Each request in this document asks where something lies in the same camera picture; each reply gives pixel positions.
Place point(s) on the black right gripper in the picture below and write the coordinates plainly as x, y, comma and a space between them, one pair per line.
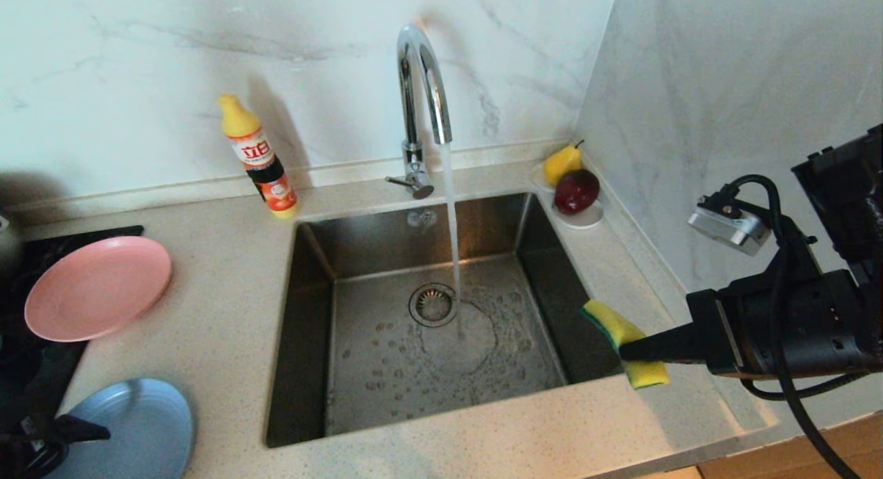
821, 320

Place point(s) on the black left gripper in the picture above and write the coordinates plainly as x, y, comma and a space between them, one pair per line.
27, 451

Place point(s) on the light blue plate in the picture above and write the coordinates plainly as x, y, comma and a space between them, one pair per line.
138, 431

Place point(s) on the yellow green sponge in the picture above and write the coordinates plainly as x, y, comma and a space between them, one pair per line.
610, 324

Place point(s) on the pink plate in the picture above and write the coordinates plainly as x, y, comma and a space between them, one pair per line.
96, 289

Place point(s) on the yellow orange dish soap bottle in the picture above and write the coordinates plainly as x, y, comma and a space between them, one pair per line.
256, 154

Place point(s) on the chrome gooseneck faucet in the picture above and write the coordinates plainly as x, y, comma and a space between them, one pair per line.
414, 65

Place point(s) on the metal sink drain strainer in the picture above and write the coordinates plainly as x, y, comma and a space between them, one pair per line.
431, 304

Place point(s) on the stainless steel sink basin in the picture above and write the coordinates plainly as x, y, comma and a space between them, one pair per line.
386, 396

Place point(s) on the black glass cooktop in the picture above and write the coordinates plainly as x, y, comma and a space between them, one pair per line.
41, 375

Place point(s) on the light wooden cabinet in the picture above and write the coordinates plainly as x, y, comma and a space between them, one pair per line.
772, 458

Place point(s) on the small white dish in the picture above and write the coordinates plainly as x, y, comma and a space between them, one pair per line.
586, 220

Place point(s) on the dark red apple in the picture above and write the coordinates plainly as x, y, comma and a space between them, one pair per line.
576, 191

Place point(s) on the silver kettle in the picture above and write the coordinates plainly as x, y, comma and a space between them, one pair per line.
5, 248

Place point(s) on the yellow pear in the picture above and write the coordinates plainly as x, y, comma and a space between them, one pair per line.
560, 165

